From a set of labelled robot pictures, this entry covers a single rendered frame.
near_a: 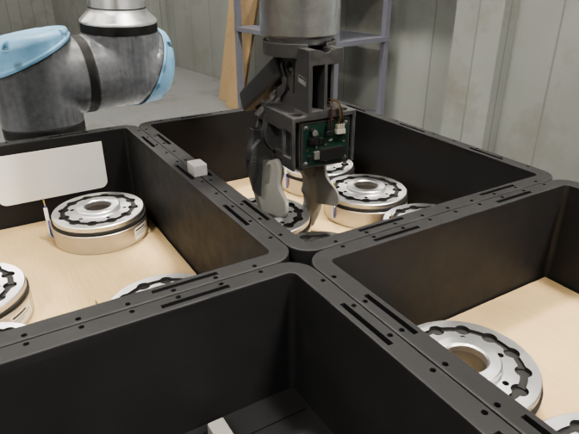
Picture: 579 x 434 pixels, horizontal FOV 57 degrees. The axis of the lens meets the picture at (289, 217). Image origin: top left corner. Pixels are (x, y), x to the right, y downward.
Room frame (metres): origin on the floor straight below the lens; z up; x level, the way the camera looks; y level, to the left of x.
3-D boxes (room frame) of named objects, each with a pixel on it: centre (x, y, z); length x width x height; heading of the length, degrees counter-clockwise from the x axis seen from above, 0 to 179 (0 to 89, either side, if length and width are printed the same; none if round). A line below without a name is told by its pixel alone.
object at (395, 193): (0.62, -0.10, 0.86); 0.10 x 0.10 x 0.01
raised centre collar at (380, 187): (0.62, -0.10, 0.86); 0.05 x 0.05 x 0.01
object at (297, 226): (0.54, 0.03, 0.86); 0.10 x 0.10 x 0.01
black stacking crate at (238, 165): (0.58, -0.03, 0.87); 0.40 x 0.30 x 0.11; 31
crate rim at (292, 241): (0.58, -0.03, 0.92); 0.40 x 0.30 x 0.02; 31
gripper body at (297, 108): (0.53, -0.01, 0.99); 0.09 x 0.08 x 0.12; 28
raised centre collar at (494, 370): (0.30, -0.12, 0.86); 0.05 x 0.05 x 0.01
